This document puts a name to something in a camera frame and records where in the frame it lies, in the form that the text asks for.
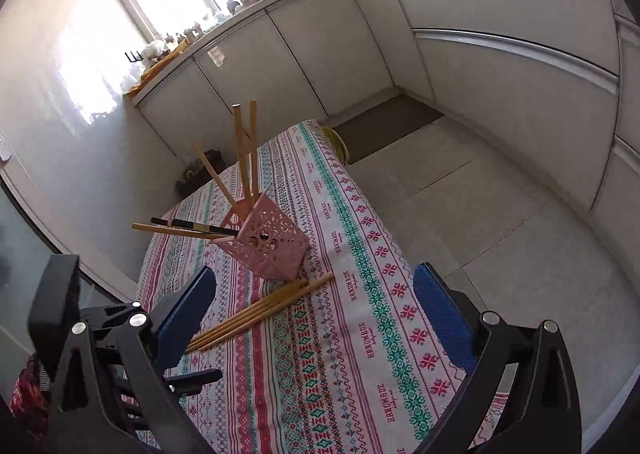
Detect black gold chopstick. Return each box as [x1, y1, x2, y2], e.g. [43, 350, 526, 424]
[151, 217, 239, 237]

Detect long wooden chopstick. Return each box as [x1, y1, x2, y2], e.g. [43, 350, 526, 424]
[231, 104, 252, 205]

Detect red floral sleeve forearm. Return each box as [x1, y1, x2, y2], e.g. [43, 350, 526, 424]
[10, 354, 50, 437]

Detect embroidered patterned tablecloth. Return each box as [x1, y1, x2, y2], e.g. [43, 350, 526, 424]
[134, 118, 507, 454]

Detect wooden chopstick in basket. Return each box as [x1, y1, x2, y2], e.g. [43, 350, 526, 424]
[131, 222, 224, 241]

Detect pink perforated utensil basket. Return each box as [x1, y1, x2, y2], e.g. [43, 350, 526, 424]
[213, 193, 310, 281]

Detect orange cloth on counter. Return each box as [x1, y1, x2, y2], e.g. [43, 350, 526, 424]
[124, 40, 191, 98]

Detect white lower cabinets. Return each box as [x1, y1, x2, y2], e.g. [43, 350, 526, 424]
[134, 0, 639, 270]

